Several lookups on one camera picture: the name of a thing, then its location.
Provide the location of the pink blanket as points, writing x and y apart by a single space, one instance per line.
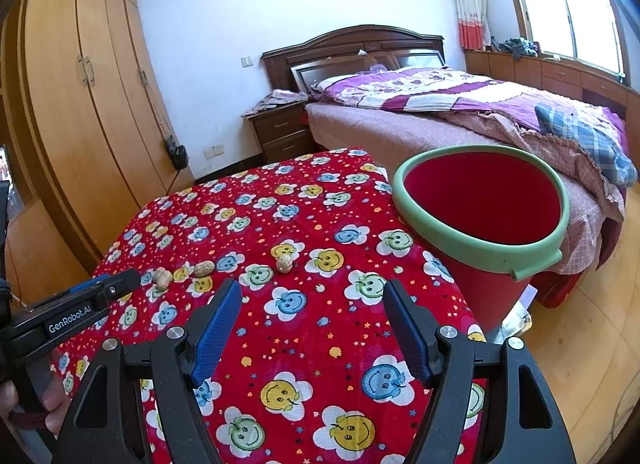
525 133

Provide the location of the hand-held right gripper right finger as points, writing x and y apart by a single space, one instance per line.
407 329

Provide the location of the blue plaid pillow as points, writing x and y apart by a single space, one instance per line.
580 138

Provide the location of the red smiley-flower tablecloth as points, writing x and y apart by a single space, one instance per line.
320 224

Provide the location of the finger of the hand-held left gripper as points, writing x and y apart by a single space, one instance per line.
82 288
122 284

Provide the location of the red bucket with green rim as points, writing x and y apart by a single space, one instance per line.
480 194

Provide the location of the dark wooden nightstand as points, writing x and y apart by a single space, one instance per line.
280 131

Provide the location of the peanut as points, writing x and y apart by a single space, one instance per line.
162 278
204 269
284 264

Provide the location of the purple patterned quilt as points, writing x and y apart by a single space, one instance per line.
425 88

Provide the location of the light wooden wardrobe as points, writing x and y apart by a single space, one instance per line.
75 93

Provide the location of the wooden window cabinet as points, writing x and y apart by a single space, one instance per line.
525 68

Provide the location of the wall socket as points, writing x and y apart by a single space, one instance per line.
214 151

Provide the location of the wooden framed window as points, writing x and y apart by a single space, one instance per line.
560 8

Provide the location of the person's left hand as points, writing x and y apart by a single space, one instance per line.
47 394

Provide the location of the pile of pink clothes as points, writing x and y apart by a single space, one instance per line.
280 99

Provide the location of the dark wooden bed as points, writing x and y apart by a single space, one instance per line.
325 46

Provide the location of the wall light switch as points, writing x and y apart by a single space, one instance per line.
247 62

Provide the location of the black hanging pouch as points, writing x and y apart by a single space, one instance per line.
176 153

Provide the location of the blue clothes heap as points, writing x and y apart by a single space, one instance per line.
520 46

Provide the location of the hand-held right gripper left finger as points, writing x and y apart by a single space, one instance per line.
217 334

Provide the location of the floral curtain with red hem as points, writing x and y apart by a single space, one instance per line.
472 3

